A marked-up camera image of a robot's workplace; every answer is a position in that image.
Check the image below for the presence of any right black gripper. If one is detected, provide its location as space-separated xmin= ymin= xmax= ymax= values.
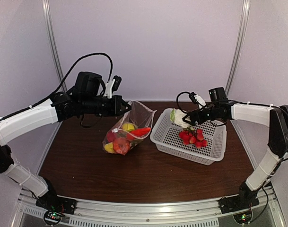
xmin=183 ymin=105 xmax=219 ymax=126

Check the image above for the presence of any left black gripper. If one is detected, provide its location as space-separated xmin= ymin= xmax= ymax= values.
xmin=81 ymin=95 xmax=132 ymax=116

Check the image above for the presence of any white cauliflower toy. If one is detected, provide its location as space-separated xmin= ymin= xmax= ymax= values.
xmin=170 ymin=109 xmax=194 ymax=130

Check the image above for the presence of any yellow lemon toy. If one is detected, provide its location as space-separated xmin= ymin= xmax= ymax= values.
xmin=122 ymin=122 xmax=137 ymax=132

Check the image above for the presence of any clear dotted zip bag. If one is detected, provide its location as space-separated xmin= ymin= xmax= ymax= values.
xmin=102 ymin=101 xmax=156 ymax=156

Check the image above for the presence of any orange carrot toy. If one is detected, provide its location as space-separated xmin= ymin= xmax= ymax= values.
xmin=130 ymin=127 xmax=151 ymax=139

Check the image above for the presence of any red bell pepper toy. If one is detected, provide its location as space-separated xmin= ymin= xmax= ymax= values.
xmin=106 ymin=131 xmax=117 ymax=143

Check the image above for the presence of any green leafy vegetable toy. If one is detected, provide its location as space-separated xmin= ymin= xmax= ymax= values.
xmin=130 ymin=140 xmax=142 ymax=148

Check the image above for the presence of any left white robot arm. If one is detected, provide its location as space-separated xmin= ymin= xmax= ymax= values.
xmin=0 ymin=72 xmax=131 ymax=210

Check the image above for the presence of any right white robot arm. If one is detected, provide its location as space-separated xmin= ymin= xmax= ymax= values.
xmin=183 ymin=87 xmax=288 ymax=209

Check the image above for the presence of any red lychee bunch toy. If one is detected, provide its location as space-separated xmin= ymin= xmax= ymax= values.
xmin=178 ymin=129 xmax=208 ymax=148

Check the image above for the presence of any white plastic basket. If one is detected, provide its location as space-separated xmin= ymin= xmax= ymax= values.
xmin=150 ymin=108 xmax=227 ymax=166

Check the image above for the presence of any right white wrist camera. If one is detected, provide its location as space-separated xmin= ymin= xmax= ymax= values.
xmin=189 ymin=92 xmax=206 ymax=109

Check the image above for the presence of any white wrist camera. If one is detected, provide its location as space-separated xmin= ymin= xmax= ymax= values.
xmin=189 ymin=92 xmax=206 ymax=109
xmin=103 ymin=76 xmax=122 ymax=99

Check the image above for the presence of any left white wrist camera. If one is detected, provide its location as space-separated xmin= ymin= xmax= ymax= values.
xmin=103 ymin=76 xmax=122 ymax=99

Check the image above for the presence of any right black cable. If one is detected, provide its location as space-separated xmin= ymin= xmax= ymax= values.
xmin=176 ymin=91 xmax=229 ymax=126

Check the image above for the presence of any black cable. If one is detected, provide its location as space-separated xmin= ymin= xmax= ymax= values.
xmin=176 ymin=91 xmax=229 ymax=126
xmin=0 ymin=53 xmax=113 ymax=123

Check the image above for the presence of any left black cable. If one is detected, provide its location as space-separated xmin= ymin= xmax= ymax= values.
xmin=0 ymin=53 xmax=113 ymax=123

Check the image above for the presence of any curved aluminium front rail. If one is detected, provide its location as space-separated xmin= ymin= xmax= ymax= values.
xmin=15 ymin=182 xmax=285 ymax=227

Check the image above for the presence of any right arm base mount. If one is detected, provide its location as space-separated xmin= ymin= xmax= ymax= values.
xmin=218 ymin=196 xmax=260 ymax=225

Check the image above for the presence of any right aluminium frame post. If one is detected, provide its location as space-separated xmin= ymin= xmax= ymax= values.
xmin=225 ymin=0 xmax=251 ymax=96

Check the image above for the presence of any aluminium frame post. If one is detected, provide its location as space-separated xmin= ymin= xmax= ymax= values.
xmin=225 ymin=0 xmax=251 ymax=96
xmin=42 ymin=0 xmax=64 ymax=83

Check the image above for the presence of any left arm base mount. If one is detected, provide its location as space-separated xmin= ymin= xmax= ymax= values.
xmin=32 ymin=194 xmax=77 ymax=226

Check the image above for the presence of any left aluminium frame post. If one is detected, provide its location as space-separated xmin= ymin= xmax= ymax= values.
xmin=42 ymin=0 xmax=64 ymax=83

